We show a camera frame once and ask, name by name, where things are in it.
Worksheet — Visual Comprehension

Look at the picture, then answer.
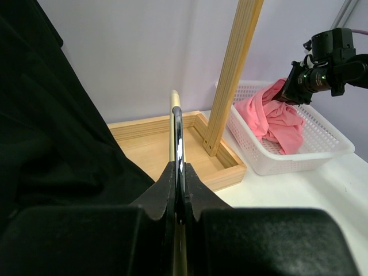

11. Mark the white plastic basket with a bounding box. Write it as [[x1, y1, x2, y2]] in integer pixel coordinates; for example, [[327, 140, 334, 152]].
[[227, 79, 355, 175]]

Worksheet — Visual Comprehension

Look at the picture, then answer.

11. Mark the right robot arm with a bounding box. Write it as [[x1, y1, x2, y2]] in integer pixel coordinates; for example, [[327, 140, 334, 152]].
[[273, 28, 367, 105]]

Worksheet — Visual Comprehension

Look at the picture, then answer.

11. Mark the wooden clothes rack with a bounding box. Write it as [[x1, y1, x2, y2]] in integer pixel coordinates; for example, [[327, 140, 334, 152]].
[[109, 1, 263, 191]]

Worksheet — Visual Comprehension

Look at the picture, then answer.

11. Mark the cream hanger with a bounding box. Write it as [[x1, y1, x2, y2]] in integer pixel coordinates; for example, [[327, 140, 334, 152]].
[[169, 90, 187, 275]]

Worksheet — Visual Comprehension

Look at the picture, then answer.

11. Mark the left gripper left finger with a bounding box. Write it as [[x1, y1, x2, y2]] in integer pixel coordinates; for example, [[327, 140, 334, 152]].
[[1, 162, 175, 275]]

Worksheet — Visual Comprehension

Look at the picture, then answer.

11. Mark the right aluminium frame post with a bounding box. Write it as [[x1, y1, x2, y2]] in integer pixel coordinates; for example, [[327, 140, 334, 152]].
[[330, 0, 360, 29]]

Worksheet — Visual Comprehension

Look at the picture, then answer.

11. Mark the black t shirt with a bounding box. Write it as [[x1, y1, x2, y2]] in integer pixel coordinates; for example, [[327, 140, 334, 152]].
[[1, 1, 153, 228]]

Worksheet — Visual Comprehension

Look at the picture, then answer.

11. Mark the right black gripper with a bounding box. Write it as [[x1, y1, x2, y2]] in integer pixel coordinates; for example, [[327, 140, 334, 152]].
[[273, 61, 312, 105]]

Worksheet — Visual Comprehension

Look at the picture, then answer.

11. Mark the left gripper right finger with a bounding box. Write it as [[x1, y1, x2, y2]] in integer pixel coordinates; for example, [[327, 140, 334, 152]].
[[185, 164, 359, 275]]

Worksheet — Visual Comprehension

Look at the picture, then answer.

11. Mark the pink t shirt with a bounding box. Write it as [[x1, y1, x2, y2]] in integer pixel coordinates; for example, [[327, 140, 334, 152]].
[[235, 78, 305, 155]]

